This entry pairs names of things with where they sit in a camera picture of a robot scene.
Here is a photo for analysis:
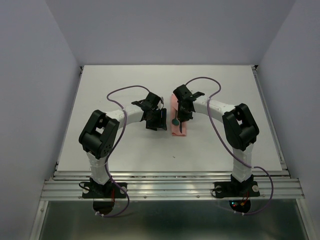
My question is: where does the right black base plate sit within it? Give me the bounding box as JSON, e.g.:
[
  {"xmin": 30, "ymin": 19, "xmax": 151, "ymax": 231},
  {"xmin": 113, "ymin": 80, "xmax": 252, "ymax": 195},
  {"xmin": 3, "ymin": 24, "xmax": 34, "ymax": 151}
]
[{"xmin": 211, "ymin": 181, "xmax": 260, "ymax": 199}]

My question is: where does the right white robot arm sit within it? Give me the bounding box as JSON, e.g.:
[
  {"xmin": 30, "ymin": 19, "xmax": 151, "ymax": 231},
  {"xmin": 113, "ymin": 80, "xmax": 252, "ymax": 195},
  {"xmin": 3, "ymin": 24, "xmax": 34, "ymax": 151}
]
[{"xmin": 173, "ymin": 84, "xmax": 260, "ymax": 199}]

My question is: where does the pink satin napkin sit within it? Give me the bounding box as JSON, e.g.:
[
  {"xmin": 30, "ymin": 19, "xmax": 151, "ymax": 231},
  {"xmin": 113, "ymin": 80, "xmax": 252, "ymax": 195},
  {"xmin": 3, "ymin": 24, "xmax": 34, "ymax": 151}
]
[{"xmin": 169, "ymin": 94, "xmax": 187, "ymax": 137}]

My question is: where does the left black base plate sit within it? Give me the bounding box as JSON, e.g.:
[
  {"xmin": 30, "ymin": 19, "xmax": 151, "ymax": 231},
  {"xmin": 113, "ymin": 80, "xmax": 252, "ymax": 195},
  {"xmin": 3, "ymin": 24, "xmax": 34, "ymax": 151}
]
[{"xmin": 78, "ymin": 181, "xmax": 126, "ymax": 199}]

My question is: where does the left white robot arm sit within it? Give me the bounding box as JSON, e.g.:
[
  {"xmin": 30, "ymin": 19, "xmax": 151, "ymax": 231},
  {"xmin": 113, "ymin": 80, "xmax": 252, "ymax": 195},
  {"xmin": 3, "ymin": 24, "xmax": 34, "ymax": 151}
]
[{"xmin": 78, "ymin": 92, "xmax": 167, "ymax": 199}]

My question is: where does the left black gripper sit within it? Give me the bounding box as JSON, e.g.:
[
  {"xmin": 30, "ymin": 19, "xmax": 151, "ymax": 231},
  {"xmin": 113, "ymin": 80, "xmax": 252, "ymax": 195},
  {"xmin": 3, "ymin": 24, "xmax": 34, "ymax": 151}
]
[{"xmin": 145, "ymin": 108, "xmax": 167, "ymax": 131}]

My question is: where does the teal plastic spoon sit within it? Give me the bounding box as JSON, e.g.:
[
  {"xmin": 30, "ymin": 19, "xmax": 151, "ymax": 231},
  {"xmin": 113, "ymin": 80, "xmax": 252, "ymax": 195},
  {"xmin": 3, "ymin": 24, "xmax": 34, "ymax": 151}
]
[{"xmin": 171, "ymin": 109, "xmax": 180, "ymax": 126}]

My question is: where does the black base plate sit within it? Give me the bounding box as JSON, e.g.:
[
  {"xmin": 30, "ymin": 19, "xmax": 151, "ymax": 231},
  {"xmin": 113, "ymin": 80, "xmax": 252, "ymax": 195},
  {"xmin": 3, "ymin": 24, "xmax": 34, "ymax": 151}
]
[
  {"xmin": 78, "ymin": 181, "xmax": 126, "ymax": 199},
  {"xmin": 211, "ymin": 181, "xmax": 260, "ymax": 199}
]

